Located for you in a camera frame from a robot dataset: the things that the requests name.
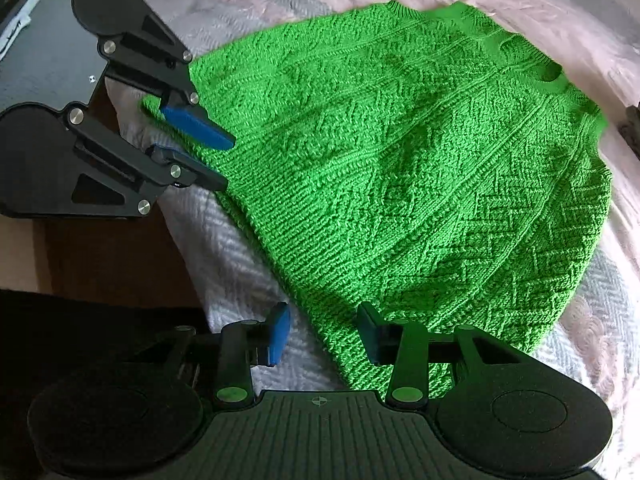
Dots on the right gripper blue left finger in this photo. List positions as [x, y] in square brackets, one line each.
[269, 338]

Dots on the folded grey dark clothes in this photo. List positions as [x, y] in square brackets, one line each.
[629, 129]

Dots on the pink grey bed quilt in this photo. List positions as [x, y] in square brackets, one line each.
[596, 338]

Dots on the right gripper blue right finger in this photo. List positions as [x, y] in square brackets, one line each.
[380, 339]

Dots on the green knitted sweater vest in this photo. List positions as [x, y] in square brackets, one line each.
[428, 162]

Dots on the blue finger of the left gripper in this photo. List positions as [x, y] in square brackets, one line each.
[198, 128]
[186, 171]

